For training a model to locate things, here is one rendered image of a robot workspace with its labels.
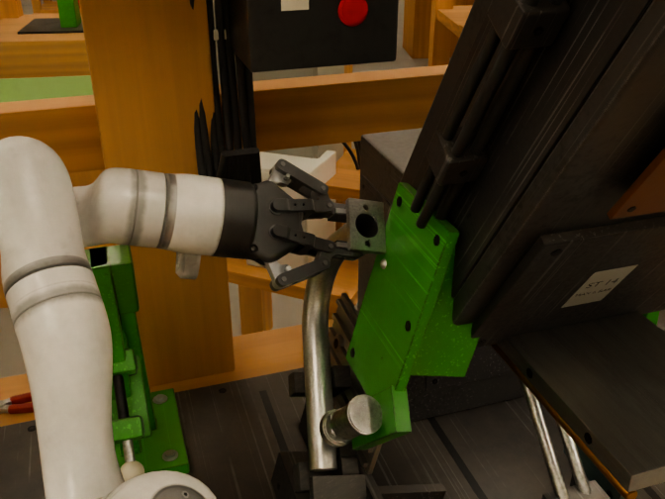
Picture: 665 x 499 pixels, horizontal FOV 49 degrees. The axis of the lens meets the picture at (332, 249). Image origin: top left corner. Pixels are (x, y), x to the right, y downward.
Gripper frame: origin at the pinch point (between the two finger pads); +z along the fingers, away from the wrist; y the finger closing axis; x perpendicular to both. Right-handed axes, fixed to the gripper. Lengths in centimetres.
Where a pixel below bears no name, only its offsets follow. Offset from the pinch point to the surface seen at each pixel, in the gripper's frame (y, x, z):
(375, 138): 17.2, 10.6, 9.3
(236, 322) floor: 34, 200, 46
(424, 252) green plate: -4.8, -9.7, 2.9
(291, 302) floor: 44, 201, 69
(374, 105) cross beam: 27.4, 19.8, 14.2
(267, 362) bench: -6.9, 41.2, 5.0
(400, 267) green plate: -5.0, -5.2, 2.9
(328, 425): -18.9, 5.4, -0.6
